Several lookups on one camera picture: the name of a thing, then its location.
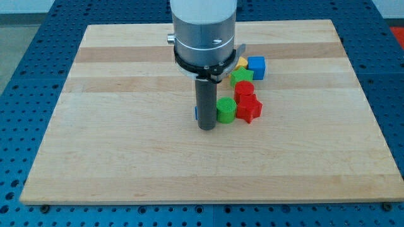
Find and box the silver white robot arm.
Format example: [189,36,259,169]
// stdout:
[167,0,246,131]

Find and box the green star block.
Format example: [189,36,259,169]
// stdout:
[230,67,254,88]

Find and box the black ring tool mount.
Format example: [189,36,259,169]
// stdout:
[174,44,246,84]

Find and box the red cylinder block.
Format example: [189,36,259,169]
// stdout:
[234,81,254,103]

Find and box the green cylinder block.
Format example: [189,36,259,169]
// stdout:
[217,96,237,124]

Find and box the red star block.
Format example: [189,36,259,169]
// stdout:
[236,94,263,124]

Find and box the light wooden board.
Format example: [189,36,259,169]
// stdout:
[20,20,403,205]

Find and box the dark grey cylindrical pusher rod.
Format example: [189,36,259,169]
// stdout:
[195,80,217,131]

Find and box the yellow block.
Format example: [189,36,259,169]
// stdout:
[234,57,248,71]

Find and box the blue cube block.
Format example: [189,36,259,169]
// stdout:
[247,56,266,80]

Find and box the blue triangle block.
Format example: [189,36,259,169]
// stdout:
[194,106,198,120]

